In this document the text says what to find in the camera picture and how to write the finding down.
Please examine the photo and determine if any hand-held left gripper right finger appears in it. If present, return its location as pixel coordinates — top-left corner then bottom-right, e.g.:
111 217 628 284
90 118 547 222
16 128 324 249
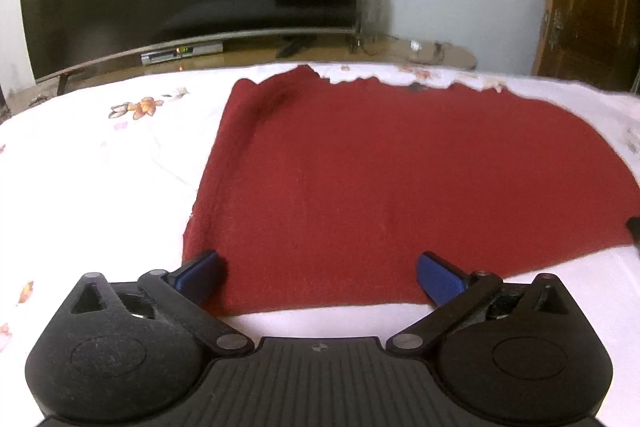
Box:
391 251 577 355

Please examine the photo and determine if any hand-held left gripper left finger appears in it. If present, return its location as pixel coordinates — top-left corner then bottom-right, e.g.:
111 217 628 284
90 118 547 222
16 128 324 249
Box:
69 250 248 356

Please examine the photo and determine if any red beaded sweater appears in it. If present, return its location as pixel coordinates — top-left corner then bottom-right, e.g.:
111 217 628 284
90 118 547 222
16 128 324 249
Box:
180 64 640 316

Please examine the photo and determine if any white floral bed sheet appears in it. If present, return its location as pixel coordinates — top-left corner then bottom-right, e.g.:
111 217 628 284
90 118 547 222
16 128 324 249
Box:
0 61 640 427

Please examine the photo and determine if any silver set-top box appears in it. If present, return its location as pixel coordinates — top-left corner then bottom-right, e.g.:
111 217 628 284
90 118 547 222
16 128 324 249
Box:
140 41 224 67

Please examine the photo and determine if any wooden television cabinet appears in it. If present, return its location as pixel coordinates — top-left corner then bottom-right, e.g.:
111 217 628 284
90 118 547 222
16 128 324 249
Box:
0 32 479 128

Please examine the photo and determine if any metal door handle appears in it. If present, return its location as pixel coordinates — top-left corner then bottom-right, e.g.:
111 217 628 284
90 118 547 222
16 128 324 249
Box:
542 8 564 54

